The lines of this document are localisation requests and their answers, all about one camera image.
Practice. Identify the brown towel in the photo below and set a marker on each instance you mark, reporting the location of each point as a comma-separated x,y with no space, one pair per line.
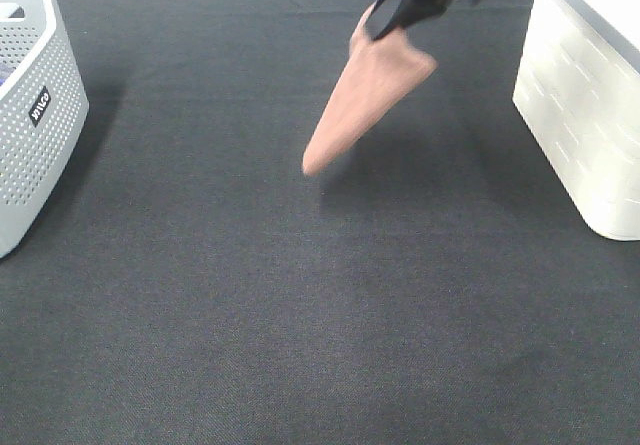
377,75

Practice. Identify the white plastic storage bin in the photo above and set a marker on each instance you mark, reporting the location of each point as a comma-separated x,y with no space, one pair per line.
577,89

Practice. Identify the black table mat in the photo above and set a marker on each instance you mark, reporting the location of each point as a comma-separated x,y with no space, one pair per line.
186,284

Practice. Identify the grey perforated laundry basket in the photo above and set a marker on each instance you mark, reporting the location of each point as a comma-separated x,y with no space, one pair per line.
43,111

